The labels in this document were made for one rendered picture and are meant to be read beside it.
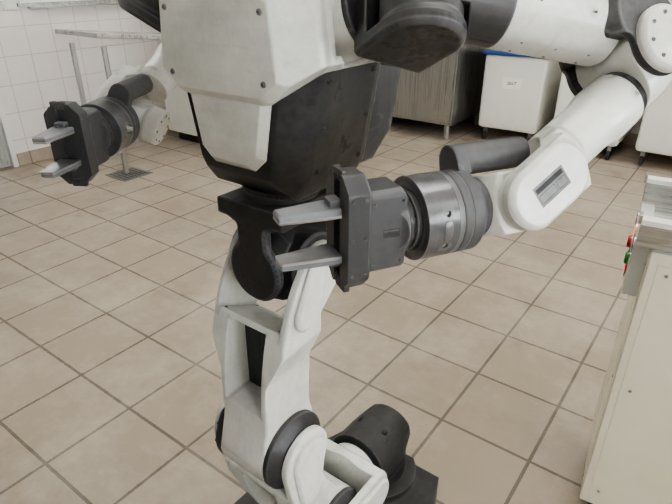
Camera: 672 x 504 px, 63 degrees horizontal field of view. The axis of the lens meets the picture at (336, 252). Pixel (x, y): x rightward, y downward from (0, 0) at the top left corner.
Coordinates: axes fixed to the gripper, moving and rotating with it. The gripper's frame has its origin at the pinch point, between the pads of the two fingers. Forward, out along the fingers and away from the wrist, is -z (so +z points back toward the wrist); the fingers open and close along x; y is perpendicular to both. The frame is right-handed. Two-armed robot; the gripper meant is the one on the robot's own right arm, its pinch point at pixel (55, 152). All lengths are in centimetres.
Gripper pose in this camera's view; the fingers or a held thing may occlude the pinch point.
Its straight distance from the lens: 88.3
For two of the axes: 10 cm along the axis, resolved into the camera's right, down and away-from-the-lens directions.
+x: 0.0, -8.9, -4.6
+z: 1.2, -4.5, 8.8
